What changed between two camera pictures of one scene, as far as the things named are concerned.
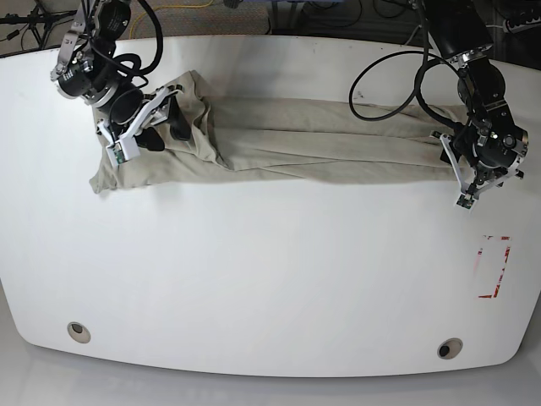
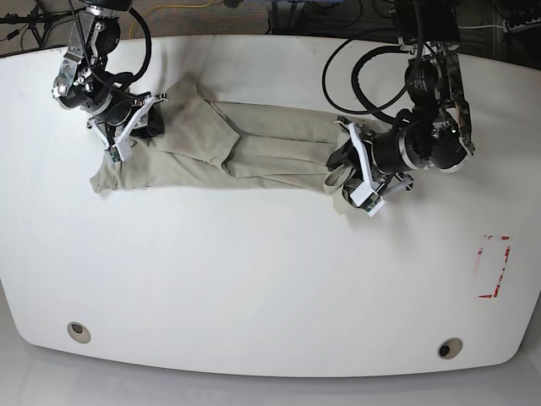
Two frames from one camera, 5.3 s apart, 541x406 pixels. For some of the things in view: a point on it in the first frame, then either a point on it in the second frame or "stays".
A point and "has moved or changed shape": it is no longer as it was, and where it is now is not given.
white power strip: (508, 28) stays
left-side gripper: (155, 110) to (123, 116)
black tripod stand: (40, 20) stays
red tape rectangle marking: (497, 286) stays
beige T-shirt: (319, 138) has moved or changed shape
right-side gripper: (483, 179) to (376, 156)
